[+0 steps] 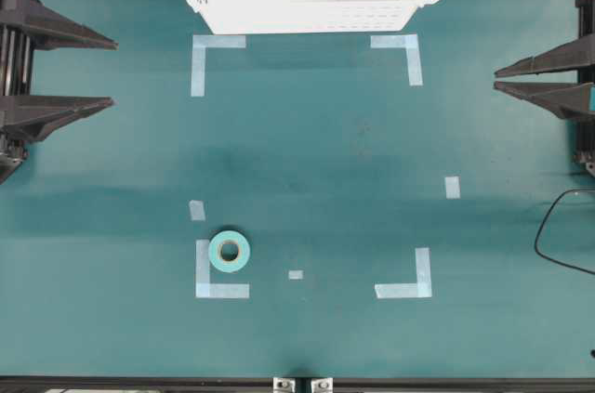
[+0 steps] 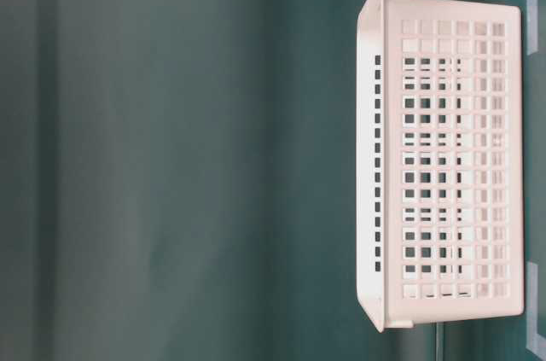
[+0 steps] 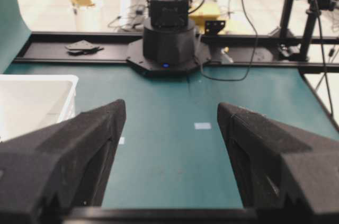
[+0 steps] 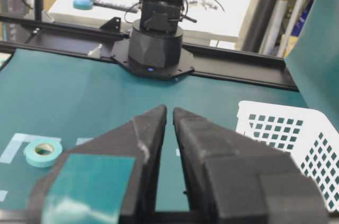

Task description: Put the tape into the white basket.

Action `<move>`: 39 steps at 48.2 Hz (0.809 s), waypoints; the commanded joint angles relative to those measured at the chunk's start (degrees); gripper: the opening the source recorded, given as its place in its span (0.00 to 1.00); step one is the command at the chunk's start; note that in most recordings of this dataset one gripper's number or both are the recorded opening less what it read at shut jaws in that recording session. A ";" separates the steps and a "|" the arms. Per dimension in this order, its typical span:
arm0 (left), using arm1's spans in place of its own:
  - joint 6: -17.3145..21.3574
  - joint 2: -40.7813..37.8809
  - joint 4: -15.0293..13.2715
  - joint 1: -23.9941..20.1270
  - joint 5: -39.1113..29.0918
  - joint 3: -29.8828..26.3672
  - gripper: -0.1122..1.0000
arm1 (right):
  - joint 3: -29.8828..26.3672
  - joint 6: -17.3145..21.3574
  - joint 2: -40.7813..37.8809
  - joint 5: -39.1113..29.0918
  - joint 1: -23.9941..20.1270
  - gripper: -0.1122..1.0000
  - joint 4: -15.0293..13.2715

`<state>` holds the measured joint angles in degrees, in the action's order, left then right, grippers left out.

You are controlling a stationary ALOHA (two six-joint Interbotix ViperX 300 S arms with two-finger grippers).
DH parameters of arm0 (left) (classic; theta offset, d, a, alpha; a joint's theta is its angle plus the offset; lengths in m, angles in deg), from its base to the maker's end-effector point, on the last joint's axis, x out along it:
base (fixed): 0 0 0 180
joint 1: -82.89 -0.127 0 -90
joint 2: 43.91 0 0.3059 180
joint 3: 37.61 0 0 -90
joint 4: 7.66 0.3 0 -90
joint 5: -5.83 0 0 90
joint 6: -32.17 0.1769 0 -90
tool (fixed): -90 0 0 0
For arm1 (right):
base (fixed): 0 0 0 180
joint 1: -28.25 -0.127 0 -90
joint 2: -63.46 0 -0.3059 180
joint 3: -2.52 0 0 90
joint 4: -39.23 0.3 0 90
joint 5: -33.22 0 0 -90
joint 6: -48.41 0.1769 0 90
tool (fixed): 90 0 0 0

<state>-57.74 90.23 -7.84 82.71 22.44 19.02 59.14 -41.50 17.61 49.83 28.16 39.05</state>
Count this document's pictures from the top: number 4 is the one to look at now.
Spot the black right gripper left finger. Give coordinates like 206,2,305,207
28,105,167,223

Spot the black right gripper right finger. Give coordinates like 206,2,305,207
173,107,328,223

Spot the light teal tape roll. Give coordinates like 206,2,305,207
23,139,63,168

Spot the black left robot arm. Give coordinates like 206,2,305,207
27,0,193,223

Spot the white perforated plastic basket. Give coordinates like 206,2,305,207
236,101,338,213

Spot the teal tape roll on desk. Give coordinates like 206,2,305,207
73,0,94,11

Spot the white desk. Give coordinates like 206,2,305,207
49,0,251,42

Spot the white computer keyboard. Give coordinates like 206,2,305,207
91,0,139,13

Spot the black aluminium frame rail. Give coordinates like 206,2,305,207
1,15,297,91

